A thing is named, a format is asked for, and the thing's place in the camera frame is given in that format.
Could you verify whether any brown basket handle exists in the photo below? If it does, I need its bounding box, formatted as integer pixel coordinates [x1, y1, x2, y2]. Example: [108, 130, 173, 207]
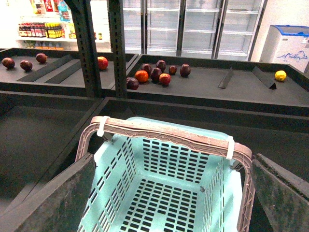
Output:
[76, 116, 255, 232]

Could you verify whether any dark plum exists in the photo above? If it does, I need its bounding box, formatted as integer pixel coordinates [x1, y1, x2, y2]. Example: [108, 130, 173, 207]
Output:
[126, 77, 139, 90]
[150, 68, 162, 83]
[156, 60, 166, 72]
[141, 63, 152, 75]

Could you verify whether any glass door refrigerator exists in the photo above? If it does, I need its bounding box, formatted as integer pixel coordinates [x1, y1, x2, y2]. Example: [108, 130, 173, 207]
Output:
[123, 0, 266, 61]

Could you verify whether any dark red apple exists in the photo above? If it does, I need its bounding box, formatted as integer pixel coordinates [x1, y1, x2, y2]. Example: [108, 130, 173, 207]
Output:
[36, 53, 48, 64]
[20, 60, 33, 72]
[180, 63, 191, 77]
[2, 58, 15, 69]

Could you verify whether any dark red apple far left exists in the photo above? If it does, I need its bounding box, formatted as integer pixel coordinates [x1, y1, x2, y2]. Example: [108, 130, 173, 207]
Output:
[2, 58, 15, 69]

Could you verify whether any lower left black tray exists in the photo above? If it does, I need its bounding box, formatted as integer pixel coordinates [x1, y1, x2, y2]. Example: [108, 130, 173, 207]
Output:
[0, 91, 101, 213]

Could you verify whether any orange red fruit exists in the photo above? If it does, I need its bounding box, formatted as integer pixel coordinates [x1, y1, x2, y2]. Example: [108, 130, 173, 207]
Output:
[135, 70, 149, 83]

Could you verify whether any dark plum back centre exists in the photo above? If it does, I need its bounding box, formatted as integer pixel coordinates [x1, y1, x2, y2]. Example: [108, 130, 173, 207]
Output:
[156, 60, 166, 72]

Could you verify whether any white chest freezer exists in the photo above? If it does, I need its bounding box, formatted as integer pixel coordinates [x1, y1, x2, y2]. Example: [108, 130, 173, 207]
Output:
[260, 25, 309, 73]

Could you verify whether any black metal rack post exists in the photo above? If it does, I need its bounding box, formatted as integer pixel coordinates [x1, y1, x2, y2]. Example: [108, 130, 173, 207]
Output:
[65, 0, 101, 98]

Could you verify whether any upper right black tray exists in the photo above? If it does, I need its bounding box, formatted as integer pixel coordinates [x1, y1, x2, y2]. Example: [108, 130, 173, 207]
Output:
[127, 56, 309, 117]

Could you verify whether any dark red apple right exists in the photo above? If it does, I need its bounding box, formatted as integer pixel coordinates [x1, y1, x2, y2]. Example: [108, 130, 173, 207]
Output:
[180, 63, 191, 77]

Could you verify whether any yellow lemon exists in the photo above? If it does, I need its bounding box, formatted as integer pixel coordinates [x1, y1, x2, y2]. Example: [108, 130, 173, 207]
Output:
[275, 70, 287, 82]

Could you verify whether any dark plum back left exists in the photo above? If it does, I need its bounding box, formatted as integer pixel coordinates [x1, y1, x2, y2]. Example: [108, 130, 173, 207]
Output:
[141, 63, 152, 75]

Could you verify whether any small dark red fruit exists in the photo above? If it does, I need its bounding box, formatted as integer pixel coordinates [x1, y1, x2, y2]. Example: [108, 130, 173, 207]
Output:
[169, 65, 177, 75]

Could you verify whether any red yellow apple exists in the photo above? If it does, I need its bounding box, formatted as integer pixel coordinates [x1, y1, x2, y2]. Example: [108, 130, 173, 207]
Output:
[98, 56, 109, 70]

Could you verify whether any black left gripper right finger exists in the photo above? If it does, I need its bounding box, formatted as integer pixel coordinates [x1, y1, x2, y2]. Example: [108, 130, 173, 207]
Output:
[251, 154, 309, 232]

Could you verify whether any black triangular divider right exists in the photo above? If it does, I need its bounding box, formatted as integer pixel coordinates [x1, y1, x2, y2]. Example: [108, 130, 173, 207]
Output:
[252, 66, 277, 90]

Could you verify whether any upper left black tray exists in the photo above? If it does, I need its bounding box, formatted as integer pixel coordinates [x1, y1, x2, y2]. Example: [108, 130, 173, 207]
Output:
[0, 47, 139, 98]

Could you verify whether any shelf with bottles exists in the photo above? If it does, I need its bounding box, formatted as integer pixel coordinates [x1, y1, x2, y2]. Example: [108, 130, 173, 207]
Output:
[11, 0, 111, 52]

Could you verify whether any red apple front centre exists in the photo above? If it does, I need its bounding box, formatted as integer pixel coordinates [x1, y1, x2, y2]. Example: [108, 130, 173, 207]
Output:
[159, 73, 171, 86]

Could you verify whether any dark plum front left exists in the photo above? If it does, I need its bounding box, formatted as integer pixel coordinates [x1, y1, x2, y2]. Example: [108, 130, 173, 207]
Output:
[126, 77, 139, 90]

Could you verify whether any light blue plastic shopping basket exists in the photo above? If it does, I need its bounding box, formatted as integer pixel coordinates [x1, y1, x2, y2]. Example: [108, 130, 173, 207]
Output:
[78, 135, 242, 232]

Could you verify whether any black divider strip far left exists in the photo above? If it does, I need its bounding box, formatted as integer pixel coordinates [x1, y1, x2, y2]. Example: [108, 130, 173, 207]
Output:
[17, 55, 72, 82]

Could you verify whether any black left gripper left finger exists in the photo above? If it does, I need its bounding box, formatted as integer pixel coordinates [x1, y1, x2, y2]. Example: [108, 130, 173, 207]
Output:
[0, 153, 96, 232]

